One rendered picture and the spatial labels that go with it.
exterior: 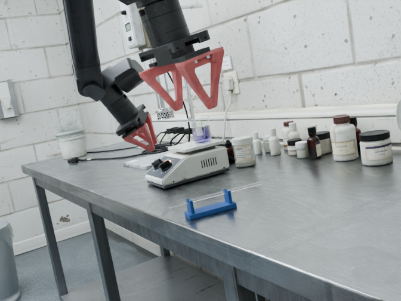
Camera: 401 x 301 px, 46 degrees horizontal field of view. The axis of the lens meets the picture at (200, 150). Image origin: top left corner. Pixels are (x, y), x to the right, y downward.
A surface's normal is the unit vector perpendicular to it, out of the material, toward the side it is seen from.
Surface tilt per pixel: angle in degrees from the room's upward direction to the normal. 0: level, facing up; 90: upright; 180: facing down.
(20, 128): 90
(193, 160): 90
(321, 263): 0
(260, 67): 90
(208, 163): 90
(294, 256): 0
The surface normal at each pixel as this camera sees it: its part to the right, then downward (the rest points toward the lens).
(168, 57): -0.80, 0.40
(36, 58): 0.51, 0.04
